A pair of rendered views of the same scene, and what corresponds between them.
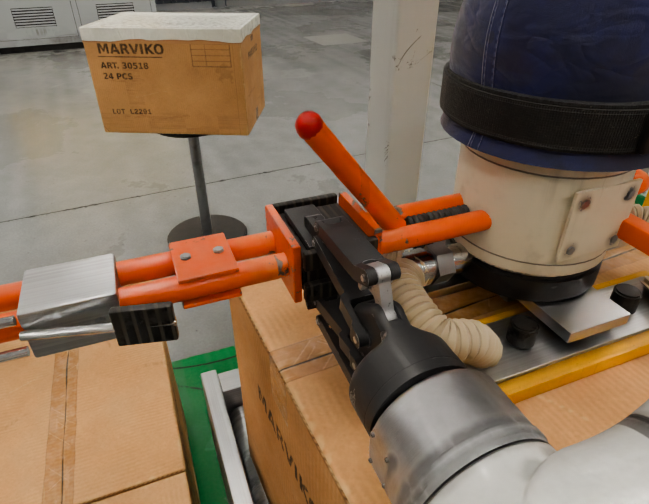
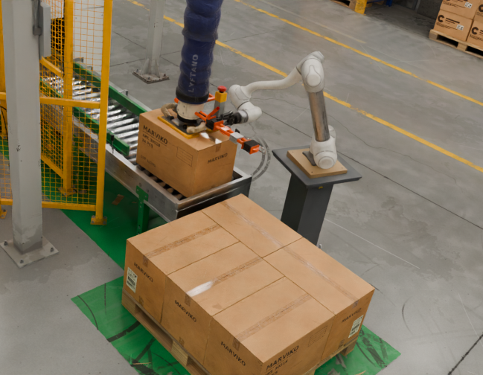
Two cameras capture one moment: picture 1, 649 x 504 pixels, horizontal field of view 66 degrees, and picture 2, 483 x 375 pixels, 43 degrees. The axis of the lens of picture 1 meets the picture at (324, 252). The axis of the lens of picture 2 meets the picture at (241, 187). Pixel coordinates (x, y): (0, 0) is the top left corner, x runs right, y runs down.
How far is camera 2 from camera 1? 422 cm
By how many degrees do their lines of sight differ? 92
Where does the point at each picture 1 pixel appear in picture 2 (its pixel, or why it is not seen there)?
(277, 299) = (204, 144)
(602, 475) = (246, 106)
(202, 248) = (224, 128)
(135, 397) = (184, 224)
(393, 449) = (244, 117)
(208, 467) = not seen: hidden behind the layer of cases
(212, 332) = (60, 310)
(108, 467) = (205, 222)
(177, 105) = not seen: outside the picture
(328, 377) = (218, 138)
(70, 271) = (235, 135)
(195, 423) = not seen: hidden behind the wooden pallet
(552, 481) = (247, 108)
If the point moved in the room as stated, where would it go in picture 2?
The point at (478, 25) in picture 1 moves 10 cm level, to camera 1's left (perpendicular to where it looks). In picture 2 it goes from (204, 90) to (208, 96)
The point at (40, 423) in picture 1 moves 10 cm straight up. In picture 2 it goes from (201, 238) to (202, 225)
